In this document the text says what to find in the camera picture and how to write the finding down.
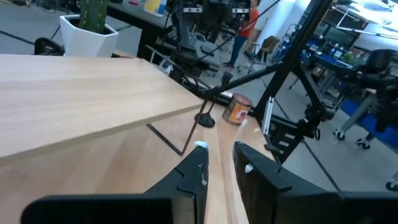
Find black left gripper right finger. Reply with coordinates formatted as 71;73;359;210
232;141;398;224

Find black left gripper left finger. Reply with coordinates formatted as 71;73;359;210
21;145;210;224

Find black candle stick holder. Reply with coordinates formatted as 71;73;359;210
194;71;234;129

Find orange labelled tin can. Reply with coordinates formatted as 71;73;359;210
221;92;253;126

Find office chair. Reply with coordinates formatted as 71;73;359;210
244;35;281;74

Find wooden shelf riser metal legs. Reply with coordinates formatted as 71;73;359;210
0;53;210;160

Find person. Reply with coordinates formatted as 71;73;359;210
223;0;261;69

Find grey desk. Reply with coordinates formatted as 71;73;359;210
107;0;175;60

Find white hexagonal plant pot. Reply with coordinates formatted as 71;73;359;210
59;14;120;58

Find green cactus plant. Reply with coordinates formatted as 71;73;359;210
77;0;109;34

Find black aluminium rig frame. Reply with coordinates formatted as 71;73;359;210
144;0;338;166

